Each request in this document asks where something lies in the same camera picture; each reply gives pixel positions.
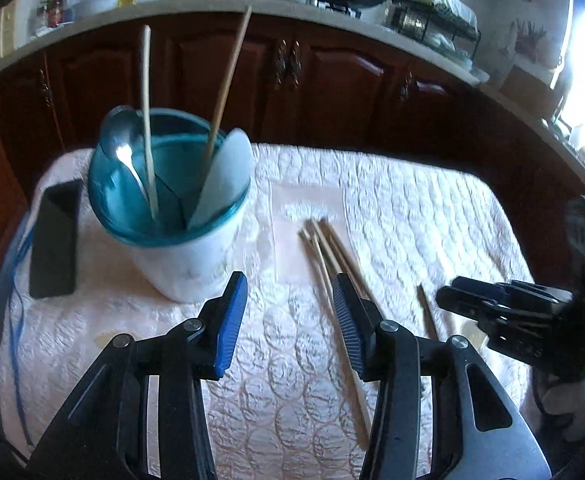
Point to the white ceramic spoon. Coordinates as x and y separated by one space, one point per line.
227 178

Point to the brown wooden chopstick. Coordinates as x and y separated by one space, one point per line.
347 262
431 328
225 89

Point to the floral white utensil holder cup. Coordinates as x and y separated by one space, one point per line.
184 265

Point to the black dish rack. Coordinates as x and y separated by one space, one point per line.
416 20

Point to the dark wooden lower cabinets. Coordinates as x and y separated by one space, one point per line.
297 82

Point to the white quilted tablecloth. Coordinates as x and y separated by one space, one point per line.
287 407

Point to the black rectangular box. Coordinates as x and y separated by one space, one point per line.
55 234

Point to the beige microwave oven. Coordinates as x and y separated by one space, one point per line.
15 24

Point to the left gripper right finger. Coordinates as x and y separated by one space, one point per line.
477 430

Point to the white gloved right hand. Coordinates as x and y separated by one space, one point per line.
568 398

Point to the light bamboo chopstick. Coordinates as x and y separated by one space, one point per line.
327 255
354 379
145 101

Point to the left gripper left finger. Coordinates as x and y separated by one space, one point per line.
101 430

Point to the metal spoon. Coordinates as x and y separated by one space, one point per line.
118 133

